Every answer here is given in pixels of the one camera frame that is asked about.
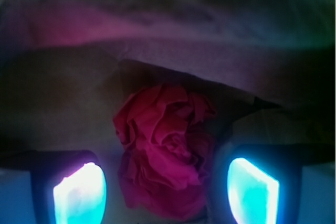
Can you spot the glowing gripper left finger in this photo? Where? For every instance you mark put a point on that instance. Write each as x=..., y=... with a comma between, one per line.
x=68, y=187

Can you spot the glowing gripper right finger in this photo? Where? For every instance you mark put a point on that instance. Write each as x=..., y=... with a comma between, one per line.
x=255, y=183

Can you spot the brown paper bag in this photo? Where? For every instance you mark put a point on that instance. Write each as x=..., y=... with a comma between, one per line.
x=67, y=67

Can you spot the red paper ball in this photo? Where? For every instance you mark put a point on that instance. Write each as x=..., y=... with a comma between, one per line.
x=167, y=160

